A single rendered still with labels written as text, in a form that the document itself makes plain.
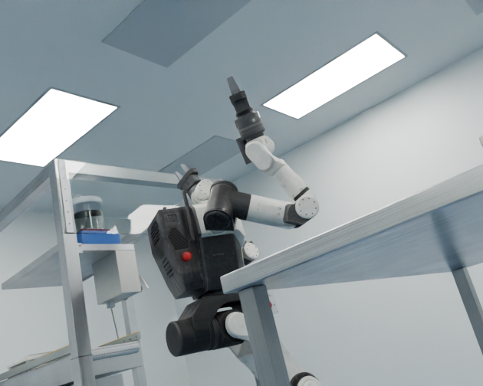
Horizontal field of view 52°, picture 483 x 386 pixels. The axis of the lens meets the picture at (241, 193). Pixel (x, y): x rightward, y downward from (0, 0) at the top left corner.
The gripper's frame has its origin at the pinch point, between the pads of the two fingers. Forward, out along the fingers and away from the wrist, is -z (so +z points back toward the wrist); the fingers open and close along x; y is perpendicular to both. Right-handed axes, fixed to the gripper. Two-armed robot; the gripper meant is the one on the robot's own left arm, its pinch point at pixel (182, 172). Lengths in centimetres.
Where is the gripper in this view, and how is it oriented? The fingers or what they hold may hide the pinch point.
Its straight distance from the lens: 233.0
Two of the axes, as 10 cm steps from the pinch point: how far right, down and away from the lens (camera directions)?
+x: 5.9, -7.0, -4.0
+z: 5.8, 7.1, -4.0
